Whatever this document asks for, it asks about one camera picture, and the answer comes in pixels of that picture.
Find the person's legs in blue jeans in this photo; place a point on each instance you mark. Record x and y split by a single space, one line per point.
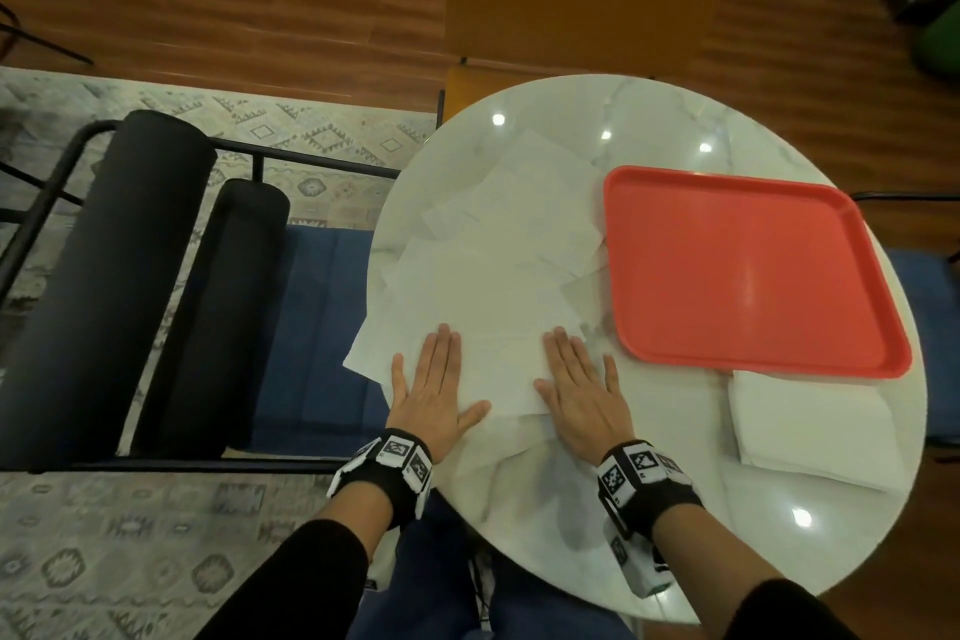
427 587

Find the blue chair with black bolsters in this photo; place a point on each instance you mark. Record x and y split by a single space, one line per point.
90 287
934 302

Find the person's left hand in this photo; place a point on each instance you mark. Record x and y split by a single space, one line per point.
435 414

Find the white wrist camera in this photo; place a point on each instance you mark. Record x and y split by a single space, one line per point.
382 564
645 572

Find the pile of white paper napkins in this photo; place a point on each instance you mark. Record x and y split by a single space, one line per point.
525 212

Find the person's left forearm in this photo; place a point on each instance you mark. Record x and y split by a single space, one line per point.
315 572

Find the person's right forearm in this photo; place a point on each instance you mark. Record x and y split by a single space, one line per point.
720 572

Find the red plastic tray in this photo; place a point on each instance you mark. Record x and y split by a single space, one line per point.
750 272

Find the green cushion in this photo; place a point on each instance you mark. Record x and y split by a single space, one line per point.
941 51

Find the person's right hand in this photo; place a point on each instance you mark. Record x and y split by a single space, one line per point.
585 414

